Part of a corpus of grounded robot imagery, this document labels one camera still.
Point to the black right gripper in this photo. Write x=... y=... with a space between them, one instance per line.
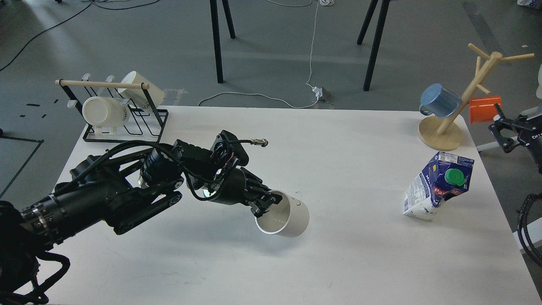
x=534 y=142

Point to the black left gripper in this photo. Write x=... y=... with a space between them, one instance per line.
x=242 y=186

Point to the white mug black handle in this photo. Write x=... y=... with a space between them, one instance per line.
x=288 y=218

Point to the blue white milk carton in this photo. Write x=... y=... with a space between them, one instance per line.
x=445 y=176

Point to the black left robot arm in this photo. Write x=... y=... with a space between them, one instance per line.
x=124 y=187

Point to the orange mug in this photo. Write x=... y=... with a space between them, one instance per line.
x=482 y=109

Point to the wooden mug tree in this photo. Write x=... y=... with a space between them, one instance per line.
x=443 y=134

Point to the blue mug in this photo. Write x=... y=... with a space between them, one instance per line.
x=438 y=100

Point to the white power adapter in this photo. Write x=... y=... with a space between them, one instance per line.
x=321 y=94

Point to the cream mug on rack rear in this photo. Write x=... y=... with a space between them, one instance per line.
x=137 y=95

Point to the black table leg right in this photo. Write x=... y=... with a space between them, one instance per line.
x=382 y=16

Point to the black table leg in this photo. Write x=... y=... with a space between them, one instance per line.
x=216 y=37
x=382 y=16

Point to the white mug on rack front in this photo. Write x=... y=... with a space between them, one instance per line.
x=102 y=112

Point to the black table leg left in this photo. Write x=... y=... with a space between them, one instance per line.
x=216 y=37

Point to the black wire mug rack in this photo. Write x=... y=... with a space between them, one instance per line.
x=141 y=125

